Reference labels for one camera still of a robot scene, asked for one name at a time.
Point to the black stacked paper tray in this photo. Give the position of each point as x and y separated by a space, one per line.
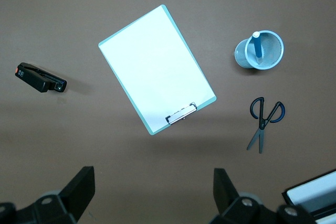
285 194

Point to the blue marker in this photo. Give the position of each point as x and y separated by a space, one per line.
257 48

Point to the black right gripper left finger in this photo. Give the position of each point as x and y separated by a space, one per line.
76 195

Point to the light blue mesh cup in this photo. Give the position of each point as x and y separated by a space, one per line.
241 56

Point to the teal clipboard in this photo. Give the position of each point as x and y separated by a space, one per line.
151 131

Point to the white clipboard paper sheet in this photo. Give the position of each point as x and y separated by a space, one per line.
157 72

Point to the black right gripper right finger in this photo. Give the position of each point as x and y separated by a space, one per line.
225 195

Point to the black stapler red tip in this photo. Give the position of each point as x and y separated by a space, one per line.
36 79

